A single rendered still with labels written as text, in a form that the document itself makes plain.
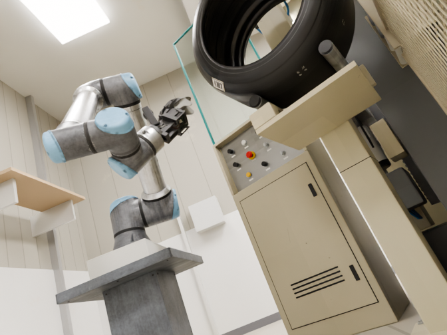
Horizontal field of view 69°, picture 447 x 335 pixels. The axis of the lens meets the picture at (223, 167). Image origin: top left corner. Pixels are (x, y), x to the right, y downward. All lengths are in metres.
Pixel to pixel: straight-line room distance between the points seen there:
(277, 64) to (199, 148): 3.37
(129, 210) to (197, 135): 2.95
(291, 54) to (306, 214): 0.95
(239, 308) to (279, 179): 2.34
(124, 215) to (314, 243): 0.97
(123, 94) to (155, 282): 0.80
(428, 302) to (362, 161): 0.52
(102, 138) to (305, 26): 0.69
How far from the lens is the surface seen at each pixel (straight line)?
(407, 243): 1.33
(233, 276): 3.96
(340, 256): 1.75
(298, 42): 1.11
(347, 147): 1.38
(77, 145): 0.93
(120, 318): 1.54
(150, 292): 1.48
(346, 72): 1.05
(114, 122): 0.90
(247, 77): 1.16
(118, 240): 1.62
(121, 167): 0.98
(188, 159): 4.38
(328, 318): 1.84
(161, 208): 1.61
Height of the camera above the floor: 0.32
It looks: 22 degrees up
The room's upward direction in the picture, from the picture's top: 22 degrees counter-clockwise
